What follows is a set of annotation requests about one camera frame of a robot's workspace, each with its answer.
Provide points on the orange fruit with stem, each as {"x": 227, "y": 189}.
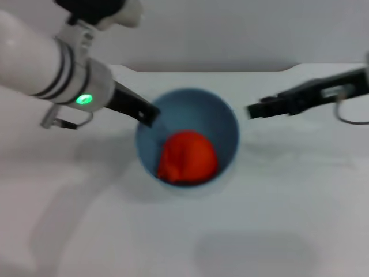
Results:
{"x": 187, "y": 157}

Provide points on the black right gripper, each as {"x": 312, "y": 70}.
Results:
{"x": 323, "y": 92}

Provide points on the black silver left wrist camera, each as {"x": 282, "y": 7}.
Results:
{"x": 95, "y": 10}

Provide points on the blue ceramic bowl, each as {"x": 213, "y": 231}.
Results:
{"x": 207, "y": 121}

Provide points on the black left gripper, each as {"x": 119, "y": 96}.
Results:
{"x": 127, "y": 101}

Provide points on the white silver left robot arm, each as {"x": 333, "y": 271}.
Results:
{"x": 43, "y": 63}

